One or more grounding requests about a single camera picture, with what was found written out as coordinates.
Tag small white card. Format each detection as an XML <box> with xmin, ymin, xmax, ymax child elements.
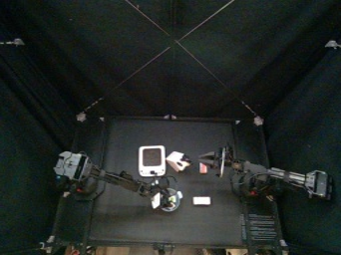
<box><xmin>191</xmin><ymin>195</ymin><xmax>213</xmax><ymax>206</ymax></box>

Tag white text label sticker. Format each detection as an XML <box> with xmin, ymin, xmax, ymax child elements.
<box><xmin>246</xmin><ymin>213</ymin><xmax>274</xmax><ymax>247</ymax></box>

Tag thin diagonal brace cord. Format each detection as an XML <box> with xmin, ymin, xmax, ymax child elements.
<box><xmin>125</xmin><ymin>0</ymin><xmax>260</xmax><ymax>118</ymax></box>
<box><xmin>82</xmin><ymin>0</ymin><xmax>236</xmax><ymax>114</ymax></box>

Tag silver frame clamp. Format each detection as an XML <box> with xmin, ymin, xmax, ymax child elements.
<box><xmin>0</xmin><ymin>38</ymin><xmax>27</xmax><ymax>47</ymax></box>
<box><xmin>324</xmin><ymin>39</ymin><xmax>341</xmax><ymax>50</ymax></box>

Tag pale blue round dish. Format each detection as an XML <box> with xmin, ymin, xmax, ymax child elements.
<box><xmin>159</xmin><ymin>187</ymin><xmax>185</xmax><ymax>213</ymax></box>

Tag white tray with dark inset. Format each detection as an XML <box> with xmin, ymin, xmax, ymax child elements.
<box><xmin>138</xmin><ymin>144</ymin><xmax>169</xmax><ymax>177</ymax></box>

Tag white and red toy cube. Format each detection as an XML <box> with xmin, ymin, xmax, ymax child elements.
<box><xmin>166</xmin><ymin>150</ymin><xmax>191</xmax><ymax>173</ymax></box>

